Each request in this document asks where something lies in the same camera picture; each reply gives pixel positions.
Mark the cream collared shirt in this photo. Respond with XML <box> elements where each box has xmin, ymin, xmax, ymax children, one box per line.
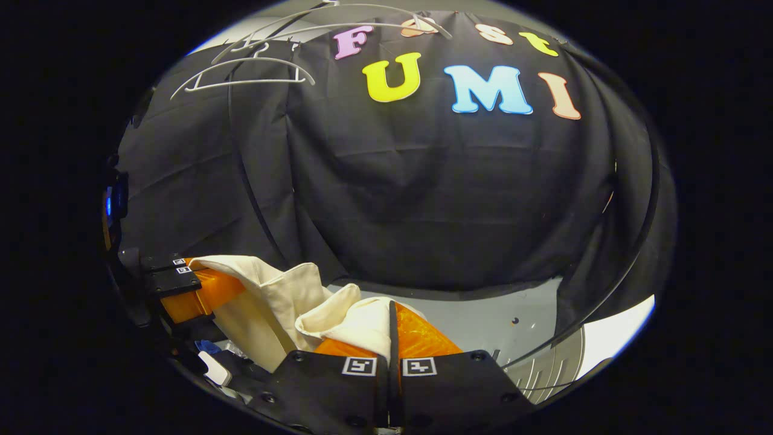
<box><xmin>188</xmin><ymin>255</ymin><xmax>427</xmax><ymax>373</ymax></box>

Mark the black clothes rack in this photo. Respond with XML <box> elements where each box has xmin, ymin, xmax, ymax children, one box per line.
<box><xmin>226</xmin><ymin>3</ymin><xmax>660</xmax><ymax>370</ymax></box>

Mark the grey ribbed panel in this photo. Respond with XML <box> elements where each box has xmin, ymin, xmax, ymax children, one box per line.
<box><xmin>504</xmin><ymin>329</ymin><xmax>588</xmax><ymax>404</ymax></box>

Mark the white clothes hanger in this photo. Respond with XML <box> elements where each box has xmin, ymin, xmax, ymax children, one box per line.
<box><xmin>211</xmin><ymin>3</ymin><xmax>454</xmax><ymax>65</ymax></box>
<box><xmin>171</xmin><ymin>56</ymin><xmax>316</xmax><ymax>101</ymax></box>

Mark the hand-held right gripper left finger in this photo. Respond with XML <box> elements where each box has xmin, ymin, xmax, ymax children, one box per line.
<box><xmin>251</xmin><ymin>301</ymin><xmax>394</xmax><ymax>433</ymax></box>

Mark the small white object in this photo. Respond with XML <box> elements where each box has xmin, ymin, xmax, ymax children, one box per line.
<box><xmin>198</xmin><ymin>352</ymin><xmax>234</xmax><ymax>388</ymax></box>

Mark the black backdrop cloth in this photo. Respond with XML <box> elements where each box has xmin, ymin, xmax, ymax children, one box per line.
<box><xmin>115</xmin><ymin>9</ymin><xmax>677</xmax><ymax>339</ymax></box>

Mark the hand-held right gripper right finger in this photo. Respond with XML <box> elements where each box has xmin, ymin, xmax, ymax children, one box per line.
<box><xmin>393</xmin><ymin>301</ymin><xmax>536</xmax><ymax>432</ymax></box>

